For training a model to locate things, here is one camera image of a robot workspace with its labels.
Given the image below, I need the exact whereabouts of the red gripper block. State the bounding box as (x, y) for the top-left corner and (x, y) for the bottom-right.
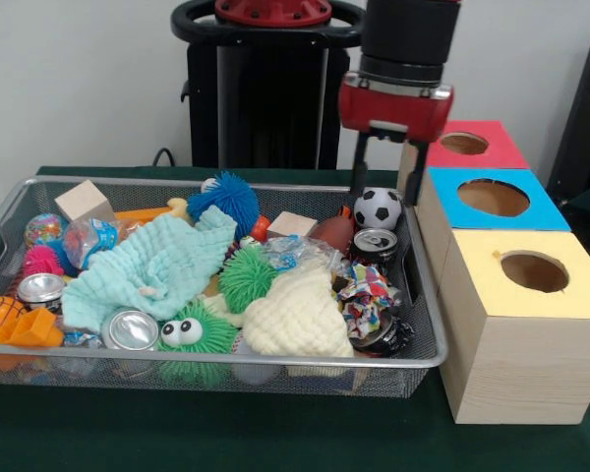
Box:
(337, 71), (454, 207)

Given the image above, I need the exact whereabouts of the wooden box with three holes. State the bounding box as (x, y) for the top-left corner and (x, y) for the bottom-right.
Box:
(396, 119), (590, 425)

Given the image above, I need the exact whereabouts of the black white soccer ball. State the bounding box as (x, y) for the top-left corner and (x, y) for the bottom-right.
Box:
(353, 189), (404, 230)

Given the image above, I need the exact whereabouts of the colourful spotted cloth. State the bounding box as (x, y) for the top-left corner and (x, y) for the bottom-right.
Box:
(336, 263), (392, 340)

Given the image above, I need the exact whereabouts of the blue spiky ball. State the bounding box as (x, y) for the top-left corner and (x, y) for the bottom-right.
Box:
(186, 170), (261, 240)

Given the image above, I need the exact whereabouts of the cream waffle cloth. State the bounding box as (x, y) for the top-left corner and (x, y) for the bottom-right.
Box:
(243, 269), (355, 359)

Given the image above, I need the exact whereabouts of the green spiky ball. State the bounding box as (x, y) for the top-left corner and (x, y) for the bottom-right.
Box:
(218, 244), (281, 314)

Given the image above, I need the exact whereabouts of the black upright panel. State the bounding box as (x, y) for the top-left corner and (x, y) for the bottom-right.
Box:
(548, 31), (590, 198)

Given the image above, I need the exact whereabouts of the green spiky toy with eyes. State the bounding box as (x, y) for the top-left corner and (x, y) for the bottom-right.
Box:
(155, 299), (241, 387)

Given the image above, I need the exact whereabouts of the mint waffle cloth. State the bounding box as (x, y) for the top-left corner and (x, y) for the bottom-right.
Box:
(61, 204), (240, 331)

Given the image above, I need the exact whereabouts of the silver drink can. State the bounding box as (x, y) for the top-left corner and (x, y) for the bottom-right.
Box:
(100, 307), (161, 351)

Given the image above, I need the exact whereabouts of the plain wooden cube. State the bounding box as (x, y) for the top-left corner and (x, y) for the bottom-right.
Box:
(53, 179), (117, 225)

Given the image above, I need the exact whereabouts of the orange toy basketball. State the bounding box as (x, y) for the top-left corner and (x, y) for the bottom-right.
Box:
(0, 296), (30, 341)

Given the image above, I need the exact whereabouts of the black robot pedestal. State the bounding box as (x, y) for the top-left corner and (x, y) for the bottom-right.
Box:
(170, 0), (375, 171)

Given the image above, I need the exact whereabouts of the black cable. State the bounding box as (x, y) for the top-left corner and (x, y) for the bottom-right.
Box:
(151, 147), (179, 169)

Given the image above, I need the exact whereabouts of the shallow wire mesh bin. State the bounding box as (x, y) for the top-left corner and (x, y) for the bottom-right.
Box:
(0, 175), (448, 397)

